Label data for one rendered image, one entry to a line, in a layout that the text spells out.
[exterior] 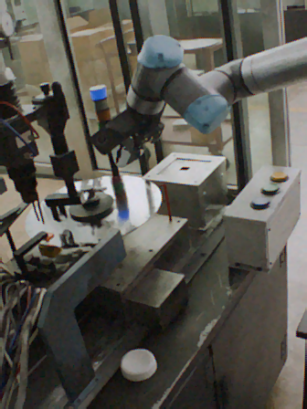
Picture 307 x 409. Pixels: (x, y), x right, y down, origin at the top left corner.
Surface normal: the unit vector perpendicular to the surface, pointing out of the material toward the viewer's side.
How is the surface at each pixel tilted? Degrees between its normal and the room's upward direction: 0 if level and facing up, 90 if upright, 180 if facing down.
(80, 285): 90
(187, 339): 0
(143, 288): 0
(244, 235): 90
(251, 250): 90
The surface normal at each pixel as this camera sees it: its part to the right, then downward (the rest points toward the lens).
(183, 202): -0.51, 0.48
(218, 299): -0.16, -0.87
